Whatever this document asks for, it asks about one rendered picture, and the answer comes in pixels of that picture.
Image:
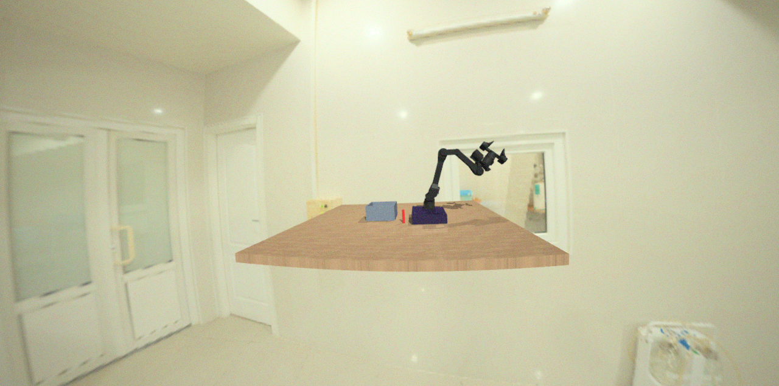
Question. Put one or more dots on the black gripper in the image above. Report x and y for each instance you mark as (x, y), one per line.
(491, 154)

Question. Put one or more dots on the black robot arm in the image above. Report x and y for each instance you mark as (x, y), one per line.
(477, 168)

